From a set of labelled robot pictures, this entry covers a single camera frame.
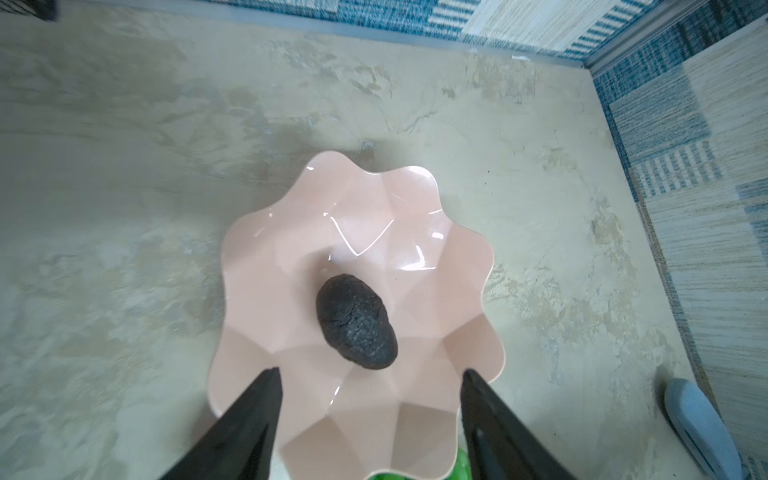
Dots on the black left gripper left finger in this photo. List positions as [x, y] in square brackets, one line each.
[240, 444]

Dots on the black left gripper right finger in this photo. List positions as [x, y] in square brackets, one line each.
[500, 446]

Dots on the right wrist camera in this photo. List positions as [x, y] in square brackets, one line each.
[702, 430]

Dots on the dark avocado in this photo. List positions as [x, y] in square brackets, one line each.
[355, 322]

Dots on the pink scalloped fruit bowl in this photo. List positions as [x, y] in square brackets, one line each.
[337, 419]

